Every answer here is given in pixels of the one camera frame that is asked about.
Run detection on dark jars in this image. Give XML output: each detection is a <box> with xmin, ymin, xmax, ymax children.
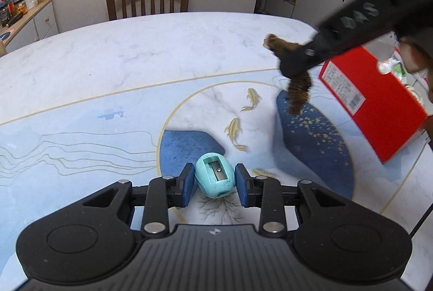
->
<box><xmin>0</xmin><ymin>0</ymin><xmax>28</xmax><ymax>26</ymax></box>

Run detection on white sideboard cabinet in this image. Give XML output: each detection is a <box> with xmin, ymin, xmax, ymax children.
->
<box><xmin>0</xmin><ymin>0</ymin><xmax>60</xmax><ymax>54</ymax></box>

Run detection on brown furry toy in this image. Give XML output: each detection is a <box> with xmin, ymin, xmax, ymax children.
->
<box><xmin>263</xmin><ymin>34</ymin><xmax>314</xmax><ymax>116</ymax></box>

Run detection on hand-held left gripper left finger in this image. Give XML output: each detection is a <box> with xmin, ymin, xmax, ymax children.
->
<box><xmin>73</xmin><ymin>163</ymin><xmax>199</xmax><ymax>238</ymax></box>

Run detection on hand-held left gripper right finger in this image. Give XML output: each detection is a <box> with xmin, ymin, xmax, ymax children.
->
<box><xmin>234</xmin><ymin>163</ymin><xmax>360</xmax><ymax>238</ymax></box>

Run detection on person's right hand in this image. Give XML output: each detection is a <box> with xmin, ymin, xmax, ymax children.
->
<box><xmin>398</xmin><ymin>40</ymin><xmax>433</xmax><ymax>75</ymax></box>

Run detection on red cardboard box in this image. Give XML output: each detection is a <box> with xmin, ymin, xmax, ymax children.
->
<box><xmin>318</xmin><ymin>45</ymin><xmax>429</xmax><ymax>164</ymax></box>

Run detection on plastic bag of tissue packs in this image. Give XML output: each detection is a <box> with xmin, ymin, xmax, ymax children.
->
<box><xmin>377</xmin><ymin>57</ymin><xmax>408</xmax><ymax>86</ymax></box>

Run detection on black cable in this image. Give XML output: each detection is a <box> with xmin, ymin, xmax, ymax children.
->
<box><xmin>409</xmin><ymin>199</ymin><xmax>433</xmax><ymax>239</ymax></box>

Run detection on teal egg-shaped pencil sharpener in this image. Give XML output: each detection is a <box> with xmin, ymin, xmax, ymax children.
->
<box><xmin>194</xmin><ymin>152</ymin><xmax>236</xmax><ymax>199</ymax></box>

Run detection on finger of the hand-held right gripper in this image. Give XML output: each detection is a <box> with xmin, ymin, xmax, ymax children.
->
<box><xmin>279</xmin><ymin>0</ymin><xmax>412</xmax><ymax>79</ymax></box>

